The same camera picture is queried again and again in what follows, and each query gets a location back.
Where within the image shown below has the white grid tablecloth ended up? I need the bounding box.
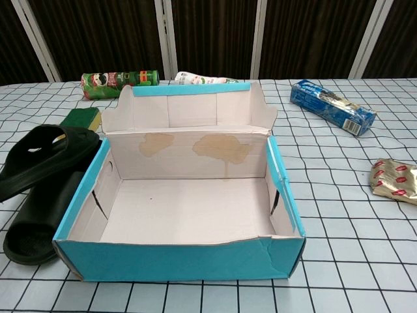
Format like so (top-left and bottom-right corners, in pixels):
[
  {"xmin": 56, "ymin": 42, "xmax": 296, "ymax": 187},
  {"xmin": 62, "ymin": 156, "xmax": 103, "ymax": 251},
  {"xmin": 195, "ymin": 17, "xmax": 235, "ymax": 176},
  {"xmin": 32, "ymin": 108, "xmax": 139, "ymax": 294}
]
[{"xmin": 0, "ymin": 77, "xmax": 417, "ymax": 313}]

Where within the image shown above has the white drink bottle yellow cap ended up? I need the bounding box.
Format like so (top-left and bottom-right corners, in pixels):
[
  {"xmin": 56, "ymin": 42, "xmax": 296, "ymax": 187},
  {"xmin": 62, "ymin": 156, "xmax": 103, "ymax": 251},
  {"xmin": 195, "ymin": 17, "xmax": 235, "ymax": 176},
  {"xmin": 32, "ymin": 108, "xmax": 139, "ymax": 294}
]
[{"xmin": 174, "ymin": 71, "xmax": 240, "ymax": 85}]

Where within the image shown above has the green yellow sponge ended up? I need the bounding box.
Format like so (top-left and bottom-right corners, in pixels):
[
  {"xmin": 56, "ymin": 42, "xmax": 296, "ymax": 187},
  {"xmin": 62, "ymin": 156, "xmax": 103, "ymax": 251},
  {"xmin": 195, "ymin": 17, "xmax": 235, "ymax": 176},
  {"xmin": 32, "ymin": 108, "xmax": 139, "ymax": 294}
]
[{"xmin": 60, "ymin": 106, "xmax": 102, "ymax": 134}]

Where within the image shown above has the gold red snack wrapper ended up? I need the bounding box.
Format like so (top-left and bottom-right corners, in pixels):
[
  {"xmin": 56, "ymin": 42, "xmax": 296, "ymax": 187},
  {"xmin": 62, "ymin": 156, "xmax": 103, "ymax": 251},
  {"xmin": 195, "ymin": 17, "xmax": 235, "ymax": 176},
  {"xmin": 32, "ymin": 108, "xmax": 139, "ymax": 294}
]
[{"xmin": 369, "ymin": 158, "xmax": 417, "ymax": 207}]

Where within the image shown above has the white partition frame post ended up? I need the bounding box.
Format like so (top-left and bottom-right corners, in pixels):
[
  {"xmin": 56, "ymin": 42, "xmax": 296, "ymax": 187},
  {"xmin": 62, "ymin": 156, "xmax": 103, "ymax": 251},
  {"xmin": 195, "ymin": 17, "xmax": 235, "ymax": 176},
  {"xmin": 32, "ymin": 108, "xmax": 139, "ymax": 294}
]
[
  {"xmin": 349, "ymin": 0, "xmax": 387, "ymax": 79},
  {"xmin": 18, "ymin": 0, "xmax": 62, "ymax": 82},
  {"xmin": 250, "ymin": 0, "xmax": 268, "ymax": 79},
  {"xmin": 153, "ymin": 0, "xmax": 179, "ymax": 81}
]

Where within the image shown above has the green Pringles can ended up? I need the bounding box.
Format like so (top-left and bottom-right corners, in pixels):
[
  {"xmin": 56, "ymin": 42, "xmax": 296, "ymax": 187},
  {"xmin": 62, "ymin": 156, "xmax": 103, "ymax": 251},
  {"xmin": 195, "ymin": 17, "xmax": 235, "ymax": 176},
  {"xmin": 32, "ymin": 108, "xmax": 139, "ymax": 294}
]
[{"xmin": 80, "ymin": 70, "xmax": 160, "ymax": 100}]

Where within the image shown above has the black rubber slipper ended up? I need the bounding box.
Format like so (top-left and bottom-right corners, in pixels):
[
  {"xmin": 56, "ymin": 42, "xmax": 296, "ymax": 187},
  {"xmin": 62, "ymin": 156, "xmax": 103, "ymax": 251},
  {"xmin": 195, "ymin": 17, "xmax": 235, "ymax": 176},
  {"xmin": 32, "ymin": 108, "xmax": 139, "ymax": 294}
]
[
  {"xmin": 3, "ymin": 170, "xmax": 86, "ymax": 265},
  {"xmin": 0, "ymin": 125, "xmax": 100, "ymax": 203}
]

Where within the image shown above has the black corrugated partition panel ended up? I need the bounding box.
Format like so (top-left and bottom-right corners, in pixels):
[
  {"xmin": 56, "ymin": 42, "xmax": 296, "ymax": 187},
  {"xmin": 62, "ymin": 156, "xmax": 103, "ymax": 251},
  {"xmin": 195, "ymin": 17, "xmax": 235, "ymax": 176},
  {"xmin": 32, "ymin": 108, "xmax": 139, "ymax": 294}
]
[
  {"xmin": 260, "ymin": 0, "xmax": 377, "ymax": 79},
  {"xmin": 0, "ymin": 0, "xmax": 51, "ymax": 86},
  {"xmin": 363, "ymin": 0, "xmax": 417, "ymax": 79},
  {"xmin": 171, "ymin": 0, "xmax": 260, "ymax": 81},
  {"xmin": 31, "ymin": 0, "xmax": 164, "ymax": 82}
]

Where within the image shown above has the light blue shoe box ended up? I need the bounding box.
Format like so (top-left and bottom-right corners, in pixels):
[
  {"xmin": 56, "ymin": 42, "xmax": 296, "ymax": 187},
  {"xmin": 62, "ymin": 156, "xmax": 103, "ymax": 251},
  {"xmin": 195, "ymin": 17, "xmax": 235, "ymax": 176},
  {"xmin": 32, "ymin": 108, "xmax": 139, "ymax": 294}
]
[{"xmin": 52, "ymin": 80, "xmax": 307, "ymax": 283}]

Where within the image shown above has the blue Oreo cookie pack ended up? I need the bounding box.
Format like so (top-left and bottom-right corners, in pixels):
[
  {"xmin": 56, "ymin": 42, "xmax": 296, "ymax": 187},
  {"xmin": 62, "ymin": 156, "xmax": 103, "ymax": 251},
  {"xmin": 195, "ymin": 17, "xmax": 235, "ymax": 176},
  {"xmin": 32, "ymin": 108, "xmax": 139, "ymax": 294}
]
[{"xmin": 289, "ymin": 79, "xmax": 378, "ymax": 137}]

